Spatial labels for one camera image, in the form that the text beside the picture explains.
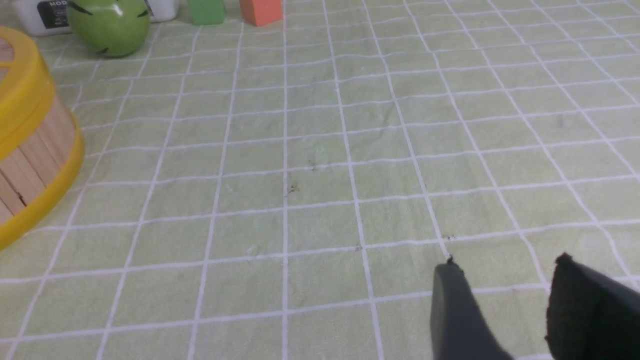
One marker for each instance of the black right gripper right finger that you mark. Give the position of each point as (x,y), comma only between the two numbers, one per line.
(591,316)

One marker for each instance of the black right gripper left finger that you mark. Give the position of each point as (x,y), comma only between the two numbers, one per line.
(458,329)

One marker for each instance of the yellow woven steamer lid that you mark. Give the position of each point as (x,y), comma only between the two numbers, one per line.
(41,144)

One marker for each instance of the green checkered tablecloth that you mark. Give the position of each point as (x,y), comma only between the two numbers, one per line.
(285,192)

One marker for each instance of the orange cube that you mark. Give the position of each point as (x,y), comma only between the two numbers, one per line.
(260,13)

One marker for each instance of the green cube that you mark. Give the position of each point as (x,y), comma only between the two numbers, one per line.
(207,12)

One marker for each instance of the green round ball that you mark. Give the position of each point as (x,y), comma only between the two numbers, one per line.
(110,28)

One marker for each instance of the green lidded white box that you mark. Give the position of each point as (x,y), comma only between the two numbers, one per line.
(41,18)

